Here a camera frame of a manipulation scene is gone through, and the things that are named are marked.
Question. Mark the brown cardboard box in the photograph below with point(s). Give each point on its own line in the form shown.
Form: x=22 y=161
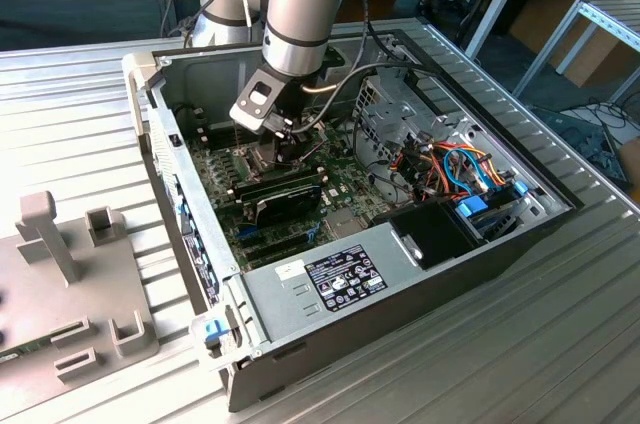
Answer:
x=542 y=19

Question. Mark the silver chipset heatsink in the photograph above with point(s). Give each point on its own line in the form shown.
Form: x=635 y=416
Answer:
x=345 y=224

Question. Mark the aluminium frame shelf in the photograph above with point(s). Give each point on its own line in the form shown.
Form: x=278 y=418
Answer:
x=612 y=19

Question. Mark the brown cardboard piece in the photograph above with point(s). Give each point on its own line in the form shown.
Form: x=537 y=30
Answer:
x=631 y=164

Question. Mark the small blue drive clip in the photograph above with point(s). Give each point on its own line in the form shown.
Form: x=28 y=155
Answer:
x=521 y=189

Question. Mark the black graphics card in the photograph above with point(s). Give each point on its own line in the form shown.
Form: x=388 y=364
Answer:
x=287 y=201

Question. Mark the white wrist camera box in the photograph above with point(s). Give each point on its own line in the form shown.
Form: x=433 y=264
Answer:
x=260 y=94

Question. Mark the CPU socket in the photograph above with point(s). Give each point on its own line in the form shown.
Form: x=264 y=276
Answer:
x=252 y=164

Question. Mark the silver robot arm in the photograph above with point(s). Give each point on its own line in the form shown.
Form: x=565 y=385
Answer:
x=300 y=19

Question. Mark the blue case latch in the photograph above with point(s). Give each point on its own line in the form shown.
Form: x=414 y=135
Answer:
x=212 y=331

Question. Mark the silver power supply unit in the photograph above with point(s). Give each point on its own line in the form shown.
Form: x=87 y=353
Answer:
x=280 y=304

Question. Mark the green RAM stick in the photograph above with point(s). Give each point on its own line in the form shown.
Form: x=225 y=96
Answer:
x=25 y=348

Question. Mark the silver drive cage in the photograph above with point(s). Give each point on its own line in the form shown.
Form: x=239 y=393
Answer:
x=385 y=114

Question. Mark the black plastic shroud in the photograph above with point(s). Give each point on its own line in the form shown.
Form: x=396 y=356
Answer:
x=435 y=229

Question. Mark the grey parts rack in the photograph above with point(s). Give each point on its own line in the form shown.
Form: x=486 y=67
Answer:
x=100 y=294

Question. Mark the green motherboard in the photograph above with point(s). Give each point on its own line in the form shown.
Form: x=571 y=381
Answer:
x=350 y=189

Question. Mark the open black PC case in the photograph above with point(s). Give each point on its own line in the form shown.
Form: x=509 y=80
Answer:
x=400 y=334

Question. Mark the blue disk carrier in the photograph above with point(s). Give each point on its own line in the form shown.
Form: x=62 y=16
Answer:
x=472 y=207

